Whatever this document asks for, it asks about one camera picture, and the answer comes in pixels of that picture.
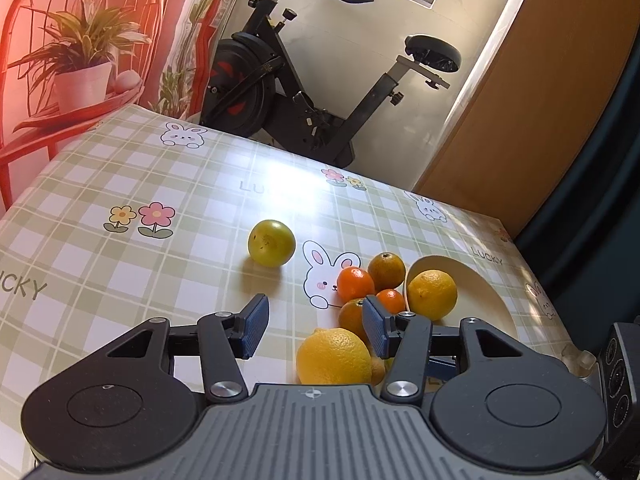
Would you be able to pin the cream round plate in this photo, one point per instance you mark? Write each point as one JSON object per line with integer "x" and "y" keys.
{"x": 476, "y": 298}

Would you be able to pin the checkered green tablecloth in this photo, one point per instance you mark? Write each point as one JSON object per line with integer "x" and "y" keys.
{"x": 143, "y": 217}

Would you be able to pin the printed room backdrop cloth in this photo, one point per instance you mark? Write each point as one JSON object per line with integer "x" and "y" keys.
{"x": 66, "y": 64}

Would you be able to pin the dark orange tangerine front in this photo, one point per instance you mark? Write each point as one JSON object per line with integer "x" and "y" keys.
{"x": 350, "y": 318}

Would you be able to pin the small green lime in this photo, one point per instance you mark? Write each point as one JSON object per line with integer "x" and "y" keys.
{"x": 271, "y": 243}

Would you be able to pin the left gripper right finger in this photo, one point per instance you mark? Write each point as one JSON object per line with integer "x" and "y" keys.
{"x": 405, "y": 338}

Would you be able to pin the large yellow lemon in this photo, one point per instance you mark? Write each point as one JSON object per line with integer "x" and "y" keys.
{"x": 432, "y": 293}

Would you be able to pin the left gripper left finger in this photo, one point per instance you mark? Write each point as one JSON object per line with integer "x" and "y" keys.
{"x": 225, "y": 337}

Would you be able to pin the bright orange tangerine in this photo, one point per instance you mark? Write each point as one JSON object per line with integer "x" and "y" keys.
{"x": 354, "y": 283}

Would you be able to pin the greenish orange tangerine back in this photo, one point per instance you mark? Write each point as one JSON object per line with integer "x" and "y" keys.
{"x": 387, "y": 271}

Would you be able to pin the small brown kiwi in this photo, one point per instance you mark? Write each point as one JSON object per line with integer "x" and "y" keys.
{"x": 378, "y": 370}

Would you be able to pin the wooden board panel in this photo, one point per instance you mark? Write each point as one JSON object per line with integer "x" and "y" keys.
{"x": 534, "y": 108}

